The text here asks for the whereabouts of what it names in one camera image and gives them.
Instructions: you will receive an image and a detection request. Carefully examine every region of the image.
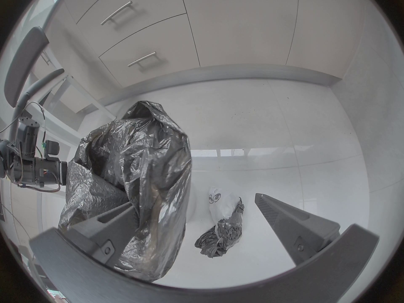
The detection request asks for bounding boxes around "crumpled white printed plastic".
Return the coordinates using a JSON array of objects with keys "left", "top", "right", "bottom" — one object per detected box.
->
[{"left": 208, "top": 187, "right": 242, "bottom": 230}]

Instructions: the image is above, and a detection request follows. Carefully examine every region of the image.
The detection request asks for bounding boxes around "black plastic bag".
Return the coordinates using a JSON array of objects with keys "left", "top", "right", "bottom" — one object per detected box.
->
[{"left": 58, "top": 101, "right": 193, "bottom": 282}]

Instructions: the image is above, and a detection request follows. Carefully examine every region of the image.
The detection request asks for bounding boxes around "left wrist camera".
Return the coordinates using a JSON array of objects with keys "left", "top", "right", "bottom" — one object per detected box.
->
[{"left": 44, "top": 140, "right": 60, "bottom": 162}]

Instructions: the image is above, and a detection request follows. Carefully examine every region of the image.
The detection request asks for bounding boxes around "crumpled black plastic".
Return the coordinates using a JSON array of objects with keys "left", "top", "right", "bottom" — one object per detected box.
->
[{"left": 195, "top": 198, "right": 245, "bottom": 259}]

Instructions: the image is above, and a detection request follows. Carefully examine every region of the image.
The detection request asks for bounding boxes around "beige chest of drawers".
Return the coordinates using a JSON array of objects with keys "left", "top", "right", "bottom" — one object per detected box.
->
[{"left": 30, "top": 0, "right": 367, "bottom": 113}]

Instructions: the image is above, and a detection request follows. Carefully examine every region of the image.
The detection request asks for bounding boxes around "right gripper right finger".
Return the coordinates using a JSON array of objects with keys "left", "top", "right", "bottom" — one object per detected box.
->
[{"left": 255, "top": 193, "right": 341, "bottom": 267}]

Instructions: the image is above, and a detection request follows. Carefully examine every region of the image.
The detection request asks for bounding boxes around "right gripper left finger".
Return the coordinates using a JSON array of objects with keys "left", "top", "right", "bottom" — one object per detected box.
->
[{"left": 68, "top": 201, "right": 139, "bottom": 267}]

